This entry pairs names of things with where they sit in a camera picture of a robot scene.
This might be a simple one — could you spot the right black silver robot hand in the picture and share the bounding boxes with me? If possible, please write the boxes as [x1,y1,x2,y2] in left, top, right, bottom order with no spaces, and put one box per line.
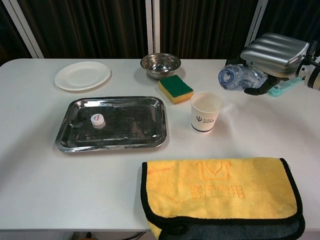
[225,32,311,96]

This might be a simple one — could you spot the clear plastic water bottle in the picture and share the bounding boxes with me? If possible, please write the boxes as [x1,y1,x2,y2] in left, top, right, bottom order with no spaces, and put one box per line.
[218,63,268,91]

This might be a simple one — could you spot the white paper cup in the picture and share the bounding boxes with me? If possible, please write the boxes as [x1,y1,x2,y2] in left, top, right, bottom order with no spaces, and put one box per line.
[190,91,223,136]

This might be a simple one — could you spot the white bottle cap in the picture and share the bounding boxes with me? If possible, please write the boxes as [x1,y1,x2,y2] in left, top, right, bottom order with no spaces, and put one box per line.
[90,113,106,130]

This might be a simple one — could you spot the teal steel scrubber package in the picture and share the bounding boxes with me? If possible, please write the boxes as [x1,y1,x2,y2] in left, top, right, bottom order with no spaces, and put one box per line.
[266,76,307,98]

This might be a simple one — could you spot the green yellow sponge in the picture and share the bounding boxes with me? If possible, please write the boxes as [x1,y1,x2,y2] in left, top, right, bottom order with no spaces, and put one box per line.
[157,74,195,105]

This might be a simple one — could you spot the stainless steel bowl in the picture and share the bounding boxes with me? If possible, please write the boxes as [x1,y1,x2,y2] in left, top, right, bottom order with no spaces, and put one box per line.
[139,52,182,81]

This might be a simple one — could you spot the yellow microfiber towel black trim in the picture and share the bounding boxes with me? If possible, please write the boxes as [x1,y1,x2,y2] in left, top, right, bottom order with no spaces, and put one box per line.
[140,157,306,240]

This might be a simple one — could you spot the stainless steel tray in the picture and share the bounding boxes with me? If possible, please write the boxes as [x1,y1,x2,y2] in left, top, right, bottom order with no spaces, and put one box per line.
[54,95,170,154]

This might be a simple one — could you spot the white paper plate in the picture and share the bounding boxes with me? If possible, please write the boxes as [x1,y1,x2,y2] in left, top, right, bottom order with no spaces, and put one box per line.
[53,61,112,91]

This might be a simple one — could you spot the white partition post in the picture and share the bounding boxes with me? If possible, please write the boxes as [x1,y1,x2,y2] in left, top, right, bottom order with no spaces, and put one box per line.
[243,0,270,48]
[4,0,45,60]
[144,0,161,60]

